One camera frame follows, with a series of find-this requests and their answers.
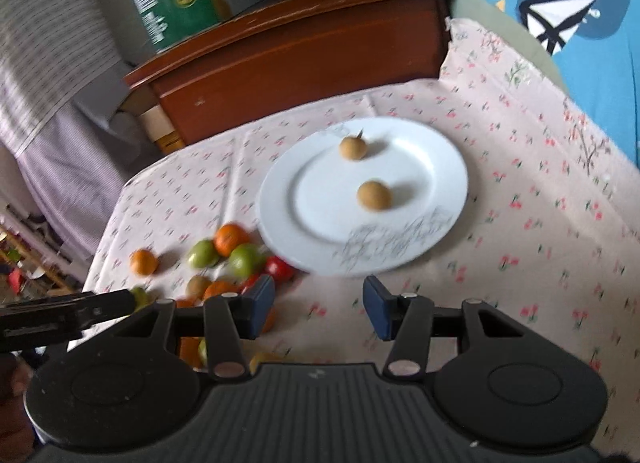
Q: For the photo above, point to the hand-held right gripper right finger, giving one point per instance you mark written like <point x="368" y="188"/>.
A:
<point x="377" y="305"/>

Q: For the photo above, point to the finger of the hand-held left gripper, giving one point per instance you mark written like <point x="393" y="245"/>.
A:
<point x="100" y="307"/>

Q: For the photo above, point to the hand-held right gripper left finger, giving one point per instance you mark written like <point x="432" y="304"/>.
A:
<point x="262" y="305"/>

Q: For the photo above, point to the red cherry tomato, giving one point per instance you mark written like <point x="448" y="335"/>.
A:
<point x="278" y="268"/>
<point x="248" y="284"/>

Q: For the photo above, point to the green jujube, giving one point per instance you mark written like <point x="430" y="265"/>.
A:
<point x="203" y="353"/>
<point x="142" y="295"/>

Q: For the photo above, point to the green apple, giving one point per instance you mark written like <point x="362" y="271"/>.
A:
<point x="245" y="260"/>

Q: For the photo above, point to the small orange tangerine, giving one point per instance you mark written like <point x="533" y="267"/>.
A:
<point x="144" y="263"/>

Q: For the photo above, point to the white plate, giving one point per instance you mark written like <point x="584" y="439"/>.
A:
<point x="325" y="213"/>

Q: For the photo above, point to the brown longan with stem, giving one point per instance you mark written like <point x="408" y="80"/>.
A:
<point x="353" y="149"/>

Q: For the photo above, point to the lavender cloth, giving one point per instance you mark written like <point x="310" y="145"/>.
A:
<point x="65" y="183"/>

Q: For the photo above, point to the cherry print tablecloth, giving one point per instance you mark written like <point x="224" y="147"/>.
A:
<point x="525" y="218"/>

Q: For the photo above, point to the brown wooden nightstand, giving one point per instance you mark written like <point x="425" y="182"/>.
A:
<point x="300" y="58"/>

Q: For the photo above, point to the grey checked cloth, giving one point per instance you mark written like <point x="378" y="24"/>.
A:
<point x="45" y="43"/>

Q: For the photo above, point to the grey-green bed sheet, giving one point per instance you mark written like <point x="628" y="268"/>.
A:
<point x="490" y="18"/>

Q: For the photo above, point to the blue printed blanket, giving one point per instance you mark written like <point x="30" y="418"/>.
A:
<point x="600" y="68"/>

